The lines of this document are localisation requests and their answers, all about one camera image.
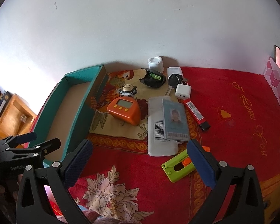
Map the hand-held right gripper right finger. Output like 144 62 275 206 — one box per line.
187 139 265 224

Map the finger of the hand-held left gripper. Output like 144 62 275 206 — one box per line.
0 132 37 149
7 138 61 162

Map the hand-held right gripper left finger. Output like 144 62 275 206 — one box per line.
15 139 94 224

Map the green and orange utility knife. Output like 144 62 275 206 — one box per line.
161 145 211 182

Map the teal cardboard box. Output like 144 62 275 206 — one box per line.
34 64 109 168

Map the grey power bank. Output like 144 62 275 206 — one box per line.
147 96 179 157

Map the orange digital timer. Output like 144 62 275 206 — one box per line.
107 97 141 126

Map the white charger plug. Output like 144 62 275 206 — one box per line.
175 80 192 99

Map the black car key with rings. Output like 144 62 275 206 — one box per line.
164 73 189 96

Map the monkey figurine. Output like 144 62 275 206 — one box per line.
120 84 138 98

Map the wooden cabinet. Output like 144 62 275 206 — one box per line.
0 91 38 143

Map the card in clear holder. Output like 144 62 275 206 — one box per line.
162 98 190 141

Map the red embroidered towel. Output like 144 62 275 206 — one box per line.
181 66 280 185

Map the white earbuds case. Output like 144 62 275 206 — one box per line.
166 67 183 78

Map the white round cup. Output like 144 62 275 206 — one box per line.
147 56 164 73

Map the pink cube patterned box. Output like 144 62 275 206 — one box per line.
263 56 280 124

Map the smartphone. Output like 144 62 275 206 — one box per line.
274 45 280 70

